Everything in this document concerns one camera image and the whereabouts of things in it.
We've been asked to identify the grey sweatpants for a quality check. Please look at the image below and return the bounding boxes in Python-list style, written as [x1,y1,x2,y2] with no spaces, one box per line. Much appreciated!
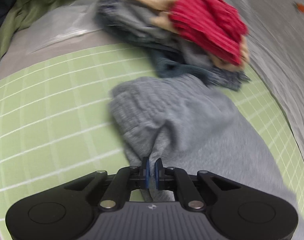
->
[110,75,304,239]

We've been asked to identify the green grid cutting mat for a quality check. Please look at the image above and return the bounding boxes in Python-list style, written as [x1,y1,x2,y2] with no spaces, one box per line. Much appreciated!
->
[0,43,304,239]

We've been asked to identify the dark blue denim garment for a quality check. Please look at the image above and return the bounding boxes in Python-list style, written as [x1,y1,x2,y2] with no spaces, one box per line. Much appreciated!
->
[148,47,215,81]

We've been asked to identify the light grey garment in pile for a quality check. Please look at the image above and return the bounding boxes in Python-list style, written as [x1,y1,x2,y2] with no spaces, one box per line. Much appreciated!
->
[116,4,214,69]

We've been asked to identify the clear plastic bag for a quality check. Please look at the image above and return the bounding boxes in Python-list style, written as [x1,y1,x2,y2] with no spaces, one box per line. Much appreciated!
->
[14,0,105,55]

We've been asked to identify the red checked shirt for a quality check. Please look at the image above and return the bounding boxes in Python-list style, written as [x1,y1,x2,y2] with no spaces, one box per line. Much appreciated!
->
[169,0,248,65]

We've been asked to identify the blue plaid shirt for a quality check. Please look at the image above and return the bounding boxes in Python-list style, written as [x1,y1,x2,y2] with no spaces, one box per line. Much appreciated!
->
[96,0,250,91]

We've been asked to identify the grey printed bed sheet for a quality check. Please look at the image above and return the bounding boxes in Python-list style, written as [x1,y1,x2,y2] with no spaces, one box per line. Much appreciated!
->
[225,0,304,159]

